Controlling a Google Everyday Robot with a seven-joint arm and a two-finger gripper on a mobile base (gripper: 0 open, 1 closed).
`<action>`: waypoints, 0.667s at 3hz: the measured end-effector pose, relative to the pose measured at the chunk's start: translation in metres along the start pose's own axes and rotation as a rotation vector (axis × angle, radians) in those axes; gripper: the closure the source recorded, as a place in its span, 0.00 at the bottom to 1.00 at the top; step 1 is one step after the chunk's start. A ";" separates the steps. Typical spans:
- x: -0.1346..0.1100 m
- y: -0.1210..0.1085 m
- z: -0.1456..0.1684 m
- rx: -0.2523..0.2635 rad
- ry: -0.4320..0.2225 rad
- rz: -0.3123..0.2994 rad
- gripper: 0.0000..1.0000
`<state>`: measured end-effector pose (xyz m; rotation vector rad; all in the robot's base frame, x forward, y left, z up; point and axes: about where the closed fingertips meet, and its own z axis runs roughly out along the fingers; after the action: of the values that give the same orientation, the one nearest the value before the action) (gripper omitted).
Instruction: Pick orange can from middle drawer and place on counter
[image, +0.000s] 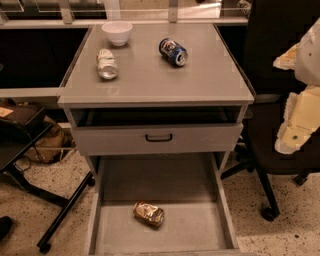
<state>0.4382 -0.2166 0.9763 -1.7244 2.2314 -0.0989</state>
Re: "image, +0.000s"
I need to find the black shoe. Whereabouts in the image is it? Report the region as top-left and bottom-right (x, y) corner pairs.
(0, 216), (13, 241)

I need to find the open grey middle drawer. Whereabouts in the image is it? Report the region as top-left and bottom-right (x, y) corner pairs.
(84, 153), (239, 256)

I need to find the black office chair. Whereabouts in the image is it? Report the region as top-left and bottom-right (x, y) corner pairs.
(218, 0), (320, 221)

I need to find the grey top drawer front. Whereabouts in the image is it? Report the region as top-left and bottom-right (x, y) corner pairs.
(72, 124), (243, 156)

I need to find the black drawer handle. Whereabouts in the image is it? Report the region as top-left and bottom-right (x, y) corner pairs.
(145, 134), (173, 143)

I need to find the white bowl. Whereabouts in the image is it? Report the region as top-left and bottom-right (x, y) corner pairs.
(102, 21), (133, 46)

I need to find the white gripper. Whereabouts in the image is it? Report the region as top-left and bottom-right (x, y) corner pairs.
(273, 18), (320, 154)

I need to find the crushed orange can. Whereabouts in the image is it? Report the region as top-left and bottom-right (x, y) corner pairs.
(133, 201), (165, 227)

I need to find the white green crushed can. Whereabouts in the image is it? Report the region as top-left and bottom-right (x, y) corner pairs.
(96, 49), (118, 80)

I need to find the grey drawer cabinet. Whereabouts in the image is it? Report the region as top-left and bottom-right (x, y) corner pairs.
(57, 22), (256, 256)

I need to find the brown bag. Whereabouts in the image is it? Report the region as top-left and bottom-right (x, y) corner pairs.
(25, 116), (71, 164)

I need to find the blue soda can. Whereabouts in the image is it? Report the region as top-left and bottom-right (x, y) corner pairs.
(159, 38), (188, 67)

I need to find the black side table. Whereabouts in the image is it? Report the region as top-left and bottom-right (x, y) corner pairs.
(0, 105), (96, 255)

